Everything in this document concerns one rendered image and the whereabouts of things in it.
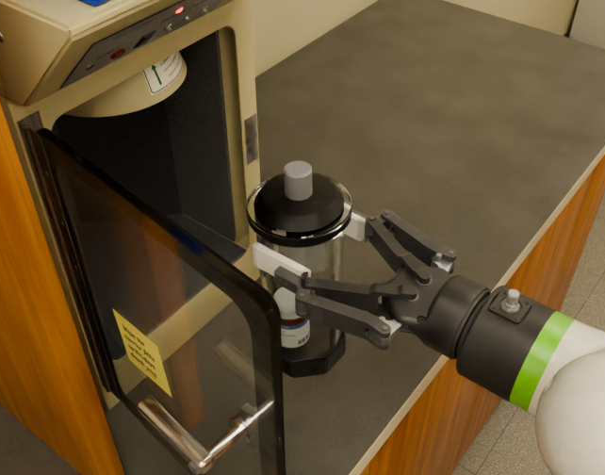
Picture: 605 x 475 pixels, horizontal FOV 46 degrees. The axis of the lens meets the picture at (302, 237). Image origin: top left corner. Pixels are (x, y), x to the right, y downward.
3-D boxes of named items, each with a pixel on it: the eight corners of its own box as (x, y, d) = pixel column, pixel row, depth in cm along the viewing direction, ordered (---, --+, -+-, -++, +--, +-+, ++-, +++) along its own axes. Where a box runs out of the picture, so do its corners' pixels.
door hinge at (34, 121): (100, 386, 89) (14, 122, 62) (116, 373, 90) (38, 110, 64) (108, 393, 88) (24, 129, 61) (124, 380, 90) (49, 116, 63)
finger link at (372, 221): (420, 281, 68) (433, 276, 68) (365, 212, 75) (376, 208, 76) (416, 308, 70) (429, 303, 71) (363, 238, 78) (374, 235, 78)
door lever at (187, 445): (184, 383, 66) (180, 365, 64) (252, 446, 61) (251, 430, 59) (136, 417, 63) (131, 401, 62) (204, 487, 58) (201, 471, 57)
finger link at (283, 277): (320, 297, 70) (302, 315, 68) (280, 275, 72) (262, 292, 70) (320, 286, 69) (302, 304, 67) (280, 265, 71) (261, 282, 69)
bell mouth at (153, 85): (-3, 83, 81) (-17, 38, 77) (116, 25, 91) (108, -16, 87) (101, 137, 73) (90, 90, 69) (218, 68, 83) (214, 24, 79)
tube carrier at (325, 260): (241, 347, 86) (223, 210, 72) (296, 294, 92) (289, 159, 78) (313, 390, 81) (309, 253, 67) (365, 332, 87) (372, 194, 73)
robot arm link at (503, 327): (499, 426, 64) (541, 361, 70) (527, 345, 56) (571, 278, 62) (441, 392, 67) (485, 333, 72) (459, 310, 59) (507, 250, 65)
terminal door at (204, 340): (117, 389, 89) (36, 120, 62) (287, 563, 73) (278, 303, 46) (112, 393, 89) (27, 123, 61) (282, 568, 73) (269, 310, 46)
